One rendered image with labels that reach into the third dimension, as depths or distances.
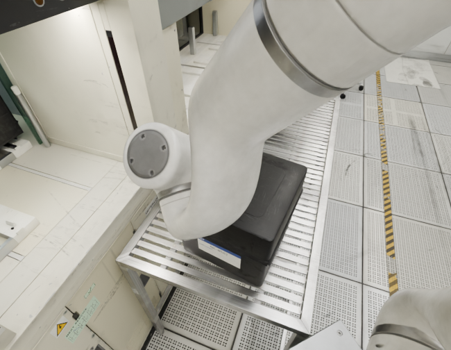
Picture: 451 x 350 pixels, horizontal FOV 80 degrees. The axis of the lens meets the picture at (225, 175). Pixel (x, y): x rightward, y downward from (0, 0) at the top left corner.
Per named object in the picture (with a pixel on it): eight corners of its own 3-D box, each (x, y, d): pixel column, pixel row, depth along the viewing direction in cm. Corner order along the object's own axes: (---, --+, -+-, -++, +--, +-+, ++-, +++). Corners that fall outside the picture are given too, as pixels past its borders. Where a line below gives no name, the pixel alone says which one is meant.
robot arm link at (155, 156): (225, 186, 43) (209, 132, 45) (186, 183, 31) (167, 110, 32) (180, 201, 46) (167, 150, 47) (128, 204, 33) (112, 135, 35)
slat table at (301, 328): (273, 385, 123) (310, 335, 70) (157, 334, 138) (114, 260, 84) (311, 187, 210) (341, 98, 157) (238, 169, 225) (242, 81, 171)
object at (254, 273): (181, 248, 87) (174, 215, 75) (223, 191, 105) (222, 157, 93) (261, 288, 78) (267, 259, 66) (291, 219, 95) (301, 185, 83)
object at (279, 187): (268, 267, 67) (275, 238, 57) (171, 220, 77) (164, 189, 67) (303, 189, 85) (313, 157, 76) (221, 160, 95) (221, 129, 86)
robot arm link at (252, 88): (414, 182, 19) (211, 232, 43) (334, -12, 21) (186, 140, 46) (336, 211, 14) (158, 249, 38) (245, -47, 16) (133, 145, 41)
